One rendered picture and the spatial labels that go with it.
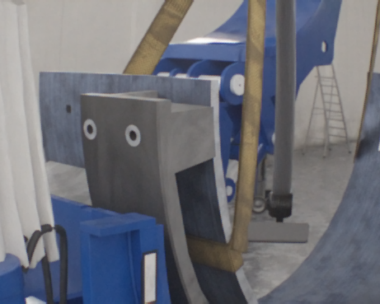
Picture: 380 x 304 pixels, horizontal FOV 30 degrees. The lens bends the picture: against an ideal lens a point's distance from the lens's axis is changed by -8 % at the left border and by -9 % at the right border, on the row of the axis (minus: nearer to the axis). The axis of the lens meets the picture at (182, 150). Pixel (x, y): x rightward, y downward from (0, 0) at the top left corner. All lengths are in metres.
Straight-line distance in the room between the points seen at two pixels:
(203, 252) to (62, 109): 0.59
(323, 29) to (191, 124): 4.12
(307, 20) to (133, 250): 4.07
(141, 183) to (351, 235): 1.94
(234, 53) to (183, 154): 3.26
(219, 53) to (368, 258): 2.16
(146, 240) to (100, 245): 0.11
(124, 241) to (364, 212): 2.12
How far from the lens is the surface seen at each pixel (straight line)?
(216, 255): 1.92
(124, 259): 1.63
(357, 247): 3.45
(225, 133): 4.80
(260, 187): 11.47
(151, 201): 1.71
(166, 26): 2.31
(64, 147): 2.20
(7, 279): 1.51
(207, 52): 5.08
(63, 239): 1.67
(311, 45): 5.60
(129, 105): 1.70
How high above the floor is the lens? 2.48
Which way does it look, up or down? 8 degrees down
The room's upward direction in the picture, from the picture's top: 2 degrees clockwise
